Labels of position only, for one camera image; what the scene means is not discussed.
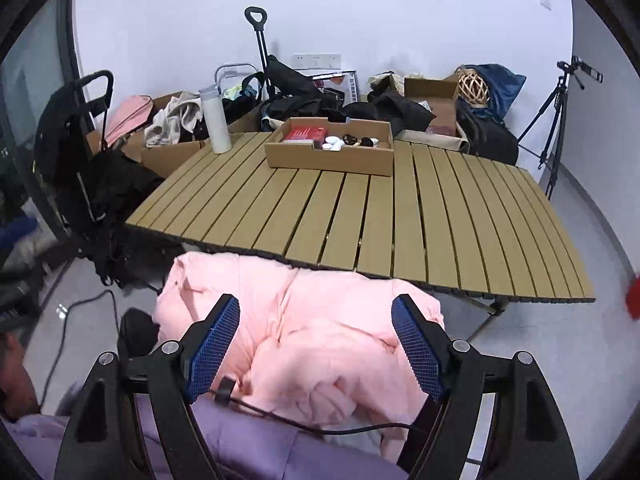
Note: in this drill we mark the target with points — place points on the black jacket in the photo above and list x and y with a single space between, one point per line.
400 110

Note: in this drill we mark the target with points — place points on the red object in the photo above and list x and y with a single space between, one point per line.
632 296

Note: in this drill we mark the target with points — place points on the red box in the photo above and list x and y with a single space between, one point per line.
306 133

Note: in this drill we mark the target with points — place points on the black bag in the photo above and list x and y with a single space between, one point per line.
490 135

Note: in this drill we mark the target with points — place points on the blue cushion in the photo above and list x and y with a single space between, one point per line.
500 82

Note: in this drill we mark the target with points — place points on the beige canvas bag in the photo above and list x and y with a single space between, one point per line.
435 139

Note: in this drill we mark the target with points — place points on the wicker ball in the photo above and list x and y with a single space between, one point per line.
472 88

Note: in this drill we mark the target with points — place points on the shallow cardboard box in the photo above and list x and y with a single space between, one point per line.
330 160

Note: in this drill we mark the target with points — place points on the wall socket strip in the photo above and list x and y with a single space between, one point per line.
316 60

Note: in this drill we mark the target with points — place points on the purple clothing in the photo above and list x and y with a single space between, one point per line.
240 442

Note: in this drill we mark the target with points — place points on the black tripod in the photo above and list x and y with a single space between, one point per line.
560 102

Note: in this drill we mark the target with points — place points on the white metal frame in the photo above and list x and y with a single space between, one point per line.
232 71

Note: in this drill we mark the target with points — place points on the black folding cart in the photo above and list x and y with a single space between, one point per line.
75 150

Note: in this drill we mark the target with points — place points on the white insulated bottle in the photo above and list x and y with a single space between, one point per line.
217 120

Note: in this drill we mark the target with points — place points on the pink puffer jacket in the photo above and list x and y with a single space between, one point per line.
310 325

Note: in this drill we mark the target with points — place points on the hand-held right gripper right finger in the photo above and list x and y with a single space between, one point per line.
415 347

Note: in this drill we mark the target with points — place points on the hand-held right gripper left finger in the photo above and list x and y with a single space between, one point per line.
215 345

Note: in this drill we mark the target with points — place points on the pink bag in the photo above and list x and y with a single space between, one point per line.
125 116

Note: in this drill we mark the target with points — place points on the white pack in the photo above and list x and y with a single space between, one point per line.
297 143

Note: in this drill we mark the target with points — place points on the tall cardboard box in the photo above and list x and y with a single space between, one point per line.
435 105

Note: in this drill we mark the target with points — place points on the printed carton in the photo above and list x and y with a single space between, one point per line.
340 82

